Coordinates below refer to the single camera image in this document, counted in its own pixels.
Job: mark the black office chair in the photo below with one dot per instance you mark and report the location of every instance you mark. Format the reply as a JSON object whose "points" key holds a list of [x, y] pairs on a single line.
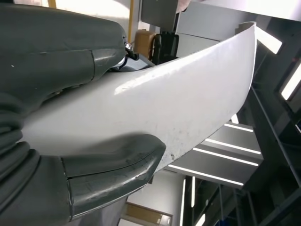
{"points": [[167, 46]]}

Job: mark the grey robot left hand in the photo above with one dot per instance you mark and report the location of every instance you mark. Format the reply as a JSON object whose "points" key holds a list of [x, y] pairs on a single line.
{"points": [[47, 46]]}

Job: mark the brown cardboard box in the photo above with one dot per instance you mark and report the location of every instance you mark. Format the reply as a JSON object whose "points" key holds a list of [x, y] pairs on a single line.
{"points": [[143, 43]]}

